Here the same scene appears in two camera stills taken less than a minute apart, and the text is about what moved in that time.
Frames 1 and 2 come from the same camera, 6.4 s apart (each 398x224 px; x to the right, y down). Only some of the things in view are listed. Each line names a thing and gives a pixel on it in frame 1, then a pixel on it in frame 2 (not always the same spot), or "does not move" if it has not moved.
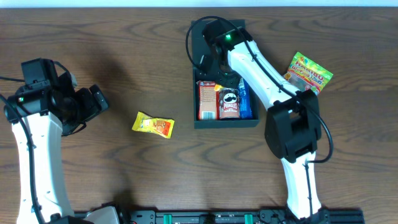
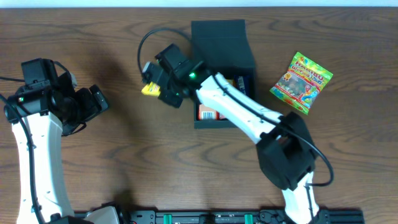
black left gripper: [94, 100] does not move
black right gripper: [223, 80] to [168, 95]
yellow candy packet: [162, 126] to [151, 89]
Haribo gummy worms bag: [305, 73] does not move
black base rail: [237, 216] does not move
